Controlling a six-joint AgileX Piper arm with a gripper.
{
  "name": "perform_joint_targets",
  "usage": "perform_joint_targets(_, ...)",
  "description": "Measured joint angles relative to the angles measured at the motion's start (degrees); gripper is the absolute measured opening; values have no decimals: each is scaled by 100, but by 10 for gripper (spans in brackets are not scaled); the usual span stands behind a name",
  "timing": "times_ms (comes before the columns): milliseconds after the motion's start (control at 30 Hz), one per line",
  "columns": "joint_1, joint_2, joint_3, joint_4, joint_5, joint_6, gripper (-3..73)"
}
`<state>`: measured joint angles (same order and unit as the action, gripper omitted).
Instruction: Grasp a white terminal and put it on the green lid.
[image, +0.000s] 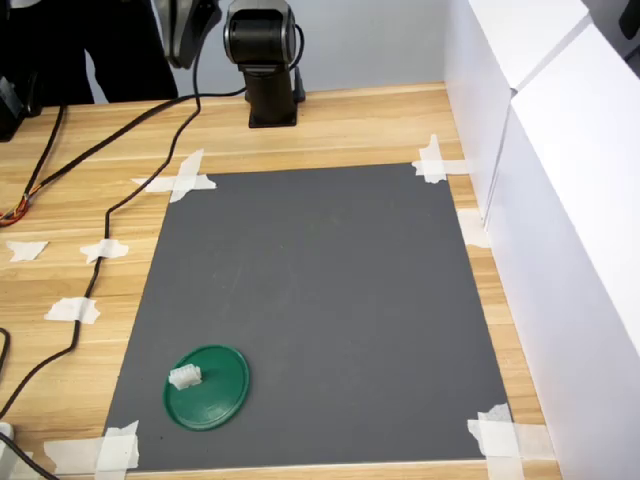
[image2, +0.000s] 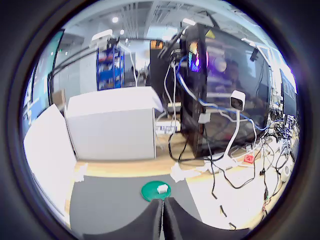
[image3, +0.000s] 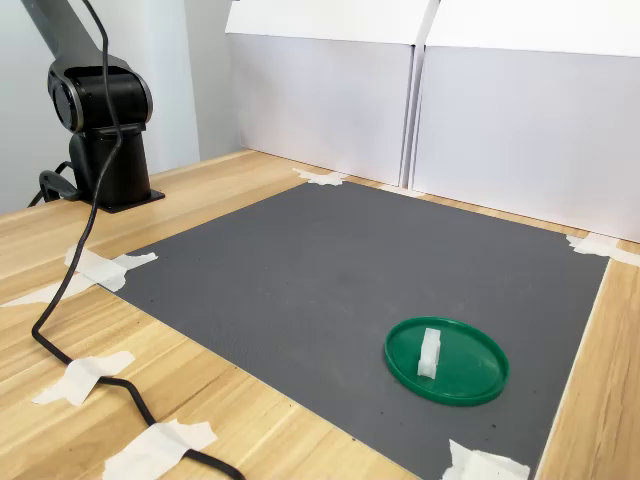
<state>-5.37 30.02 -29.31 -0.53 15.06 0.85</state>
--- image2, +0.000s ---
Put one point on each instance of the black computer tower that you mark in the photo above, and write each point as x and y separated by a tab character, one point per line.
192	120

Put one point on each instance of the small red block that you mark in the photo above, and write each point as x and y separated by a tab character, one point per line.
249	159

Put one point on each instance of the white camera on gooseneck stand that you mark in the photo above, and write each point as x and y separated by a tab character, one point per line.
237	100

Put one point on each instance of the white printed carton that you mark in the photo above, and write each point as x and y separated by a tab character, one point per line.
167	127

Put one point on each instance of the white partition box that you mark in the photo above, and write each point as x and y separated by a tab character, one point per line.
47	150
112	135

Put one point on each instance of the white tape cross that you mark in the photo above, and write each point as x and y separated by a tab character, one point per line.
81	172
178	173

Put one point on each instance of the small white plastic terminal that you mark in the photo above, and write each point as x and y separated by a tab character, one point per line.
162	188

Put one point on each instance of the blue shelf rack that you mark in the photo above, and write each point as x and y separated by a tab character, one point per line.
110	70

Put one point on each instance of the dark computer monitor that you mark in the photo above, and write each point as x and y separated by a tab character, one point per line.
288	86

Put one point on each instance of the white power adapter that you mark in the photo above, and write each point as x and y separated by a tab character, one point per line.
205	118

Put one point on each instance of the round green lid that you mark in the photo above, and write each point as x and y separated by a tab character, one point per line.
150	190

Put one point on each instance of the dark grey mat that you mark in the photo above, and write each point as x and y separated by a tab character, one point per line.
105	200

